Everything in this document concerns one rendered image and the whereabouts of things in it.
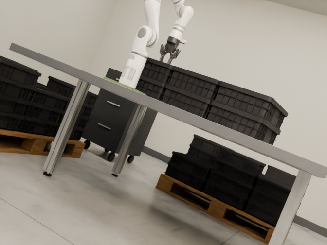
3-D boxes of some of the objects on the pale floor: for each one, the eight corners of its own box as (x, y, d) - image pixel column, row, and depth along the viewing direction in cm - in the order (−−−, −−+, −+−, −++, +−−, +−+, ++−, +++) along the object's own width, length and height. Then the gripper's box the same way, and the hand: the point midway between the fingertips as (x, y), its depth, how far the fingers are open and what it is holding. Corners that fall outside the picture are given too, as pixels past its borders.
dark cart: (109, 163, 384) (143, 80, 383) (75, 146, 402) (108, 66, 400) (136, 165, 441) (165, 93, 440) (105, 149, 459) (133, 80, 457)
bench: (253, 349, 136) (329, 167, 135) (-40, 167, 197) (11, 42, 196) (284, 259, 284) (320, 172, 283) (111, 172, 345) (141, 100, 344)
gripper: (162, 32, 230) (151, 58, 230) (181, 37, 221) (170, 63, 221) (168, 37, 236) (158, 62, 236) (188, 42, 227) (177, 68, 227)
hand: (165, 61), depth 229 cm, fingers open, 5 cm apart
